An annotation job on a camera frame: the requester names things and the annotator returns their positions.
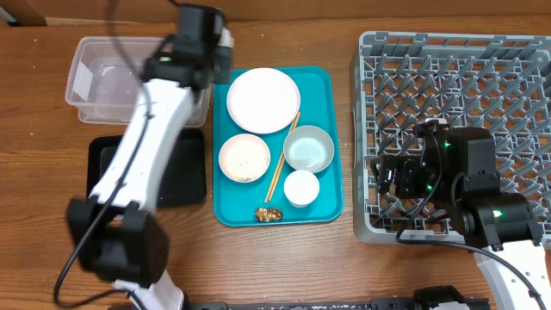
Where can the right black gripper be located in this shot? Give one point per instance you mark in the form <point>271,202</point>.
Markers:
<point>405,166</point>

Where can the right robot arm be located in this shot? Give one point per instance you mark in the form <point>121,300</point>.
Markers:
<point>456,172</point>

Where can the teal serving tray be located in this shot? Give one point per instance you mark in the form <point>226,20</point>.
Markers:
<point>235,203</point>

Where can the black plastic tray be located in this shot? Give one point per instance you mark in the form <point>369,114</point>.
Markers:
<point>184,179</point>

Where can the large white plate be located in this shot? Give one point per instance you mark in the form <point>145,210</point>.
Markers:
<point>263,100</point>

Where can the brown food scrap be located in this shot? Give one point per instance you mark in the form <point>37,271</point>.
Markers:
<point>268,214</point>

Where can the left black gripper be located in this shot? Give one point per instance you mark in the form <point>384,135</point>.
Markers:
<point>226,54</point>

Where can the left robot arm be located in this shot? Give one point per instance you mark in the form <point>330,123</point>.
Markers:
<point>114,230</point>

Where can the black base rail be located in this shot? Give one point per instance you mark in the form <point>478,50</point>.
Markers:
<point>438,297</point>

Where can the clear plastic bin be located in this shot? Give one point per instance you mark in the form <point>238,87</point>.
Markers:
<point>104,90</point>

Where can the small white bowl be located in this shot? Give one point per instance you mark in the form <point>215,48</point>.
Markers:
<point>244,158</point>

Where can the grey dishwasher rack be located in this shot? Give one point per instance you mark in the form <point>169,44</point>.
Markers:
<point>400,79</point>

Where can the white cup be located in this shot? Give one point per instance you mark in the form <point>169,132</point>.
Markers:
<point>301,188</point>

